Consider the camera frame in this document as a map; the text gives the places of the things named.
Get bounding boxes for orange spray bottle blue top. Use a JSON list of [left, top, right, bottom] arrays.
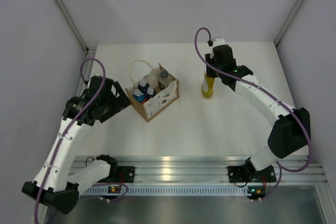
[[133, 89, 145, 103]]

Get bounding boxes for orange pump bottle navy top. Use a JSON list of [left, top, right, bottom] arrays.
[[138, 79, 150, 93]]

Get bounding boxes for yellow dish soap bottle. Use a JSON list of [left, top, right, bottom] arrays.
[[201, 72, 215, 99]]

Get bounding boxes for clear square bottle dark cap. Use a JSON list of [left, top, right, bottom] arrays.
[[157, 69, 174, 90]]

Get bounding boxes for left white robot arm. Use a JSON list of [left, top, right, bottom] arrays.
[[22, 76, 131, 214]]

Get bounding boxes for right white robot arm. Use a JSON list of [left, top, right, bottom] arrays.
[[202, 38, 310, 180]]

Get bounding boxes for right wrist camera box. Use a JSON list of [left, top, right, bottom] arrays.
[[207, 37, 227, 48]]

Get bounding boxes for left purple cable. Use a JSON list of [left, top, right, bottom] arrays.
[[33, 57, 107, 224]]

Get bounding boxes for purple cable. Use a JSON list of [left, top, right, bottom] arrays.
[[33, 57, 107, 224], [194, 27, 313, 184]]

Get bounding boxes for left aluminium frame post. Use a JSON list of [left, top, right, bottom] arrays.
[[38, 0, 88, 50]]

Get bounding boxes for aluminium frame post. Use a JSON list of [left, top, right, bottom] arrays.
[[38, 0, 88, 50], [274, 0, 306, 48]]

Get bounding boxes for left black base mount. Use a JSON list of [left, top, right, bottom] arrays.
[[116, 166, 135, 184]]

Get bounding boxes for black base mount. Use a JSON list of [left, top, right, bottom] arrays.
[[116, 166, 135, 184], [227, 166, 249, 187]]

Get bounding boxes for aluminium mounting rail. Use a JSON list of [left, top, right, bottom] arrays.
[[70, 155, 328, 186]]

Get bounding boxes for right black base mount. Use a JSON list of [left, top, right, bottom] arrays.
[[227, 166, 249, 187]]

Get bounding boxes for grey slotted cable duct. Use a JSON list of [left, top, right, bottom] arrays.
[[83, 185, 254, 196]]

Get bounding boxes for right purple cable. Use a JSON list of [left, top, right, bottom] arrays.
[[194, 27, 313, 184]]

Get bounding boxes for right aluminium frame post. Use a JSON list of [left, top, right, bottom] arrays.
[[274, 0, 306, 48]]

